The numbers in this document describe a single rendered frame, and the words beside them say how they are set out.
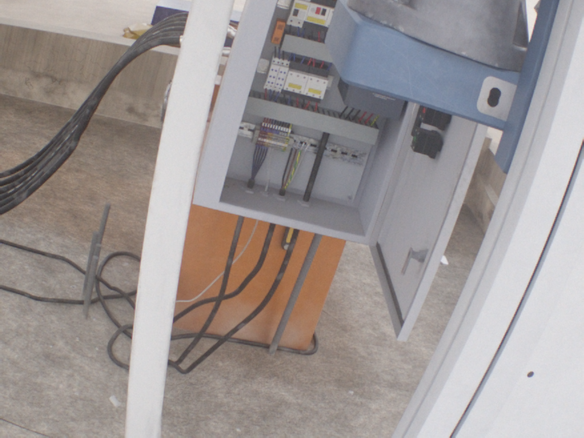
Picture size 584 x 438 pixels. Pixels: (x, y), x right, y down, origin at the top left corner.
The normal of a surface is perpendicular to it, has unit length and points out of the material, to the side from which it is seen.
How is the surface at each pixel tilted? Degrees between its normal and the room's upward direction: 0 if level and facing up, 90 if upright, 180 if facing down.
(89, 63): 90
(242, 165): 90
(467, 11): 70
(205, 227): 90
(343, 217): 0
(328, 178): 90
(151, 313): 81
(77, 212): 0
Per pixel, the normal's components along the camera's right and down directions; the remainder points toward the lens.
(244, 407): 0.27, -0.89
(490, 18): 0.33, 0.11
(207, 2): 0.10, 0.25
